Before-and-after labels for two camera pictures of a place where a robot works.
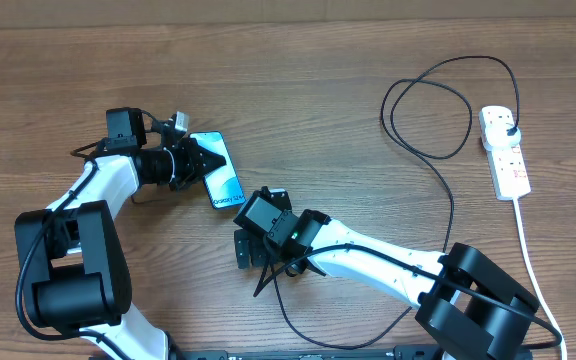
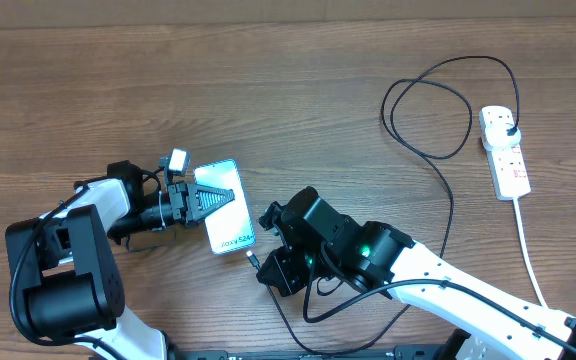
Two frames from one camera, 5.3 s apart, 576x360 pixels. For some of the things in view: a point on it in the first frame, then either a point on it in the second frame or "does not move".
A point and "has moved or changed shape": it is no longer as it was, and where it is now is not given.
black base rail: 405,352 does not move
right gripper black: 265,256 -> 293,279
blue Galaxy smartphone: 222,184 has moved or changed shape
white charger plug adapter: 502,135 does not move
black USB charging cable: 411,307 -> 429,158
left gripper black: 194,170 -> 185,201
